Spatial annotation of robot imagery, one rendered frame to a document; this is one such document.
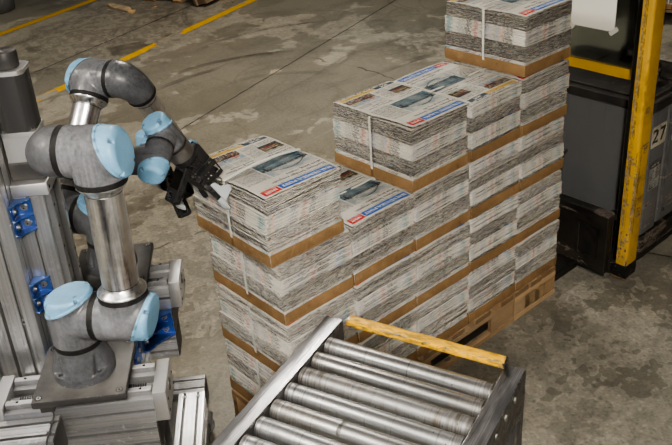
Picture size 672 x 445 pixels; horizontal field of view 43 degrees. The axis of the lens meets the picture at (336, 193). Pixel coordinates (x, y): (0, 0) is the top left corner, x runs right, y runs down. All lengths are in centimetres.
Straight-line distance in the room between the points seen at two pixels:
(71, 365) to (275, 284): 69
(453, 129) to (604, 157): 117
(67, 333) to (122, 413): 27
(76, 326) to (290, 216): 70
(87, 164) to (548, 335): 224
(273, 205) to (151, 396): 61
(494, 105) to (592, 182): 108
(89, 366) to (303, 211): 75
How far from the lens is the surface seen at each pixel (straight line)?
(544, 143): 338
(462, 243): 313
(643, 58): 350
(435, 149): 285
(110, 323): 206
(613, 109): 382
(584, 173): 401
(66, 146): 188
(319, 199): 250
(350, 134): 295
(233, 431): 200
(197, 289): 397
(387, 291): 290
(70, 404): 218
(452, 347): 215
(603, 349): 355
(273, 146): 267
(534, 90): 321
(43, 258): 232
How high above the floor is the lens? 214
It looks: 27 degrees down
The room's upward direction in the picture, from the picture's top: 4 degrees counter-clockwise
